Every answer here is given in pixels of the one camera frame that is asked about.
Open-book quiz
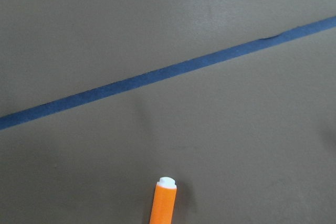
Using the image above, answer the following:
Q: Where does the orange highlighter pen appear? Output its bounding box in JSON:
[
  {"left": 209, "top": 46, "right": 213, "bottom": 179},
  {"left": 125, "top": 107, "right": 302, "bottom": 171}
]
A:
[{"left": 149, "top": 177, "right": 177, "bottom": 224}]

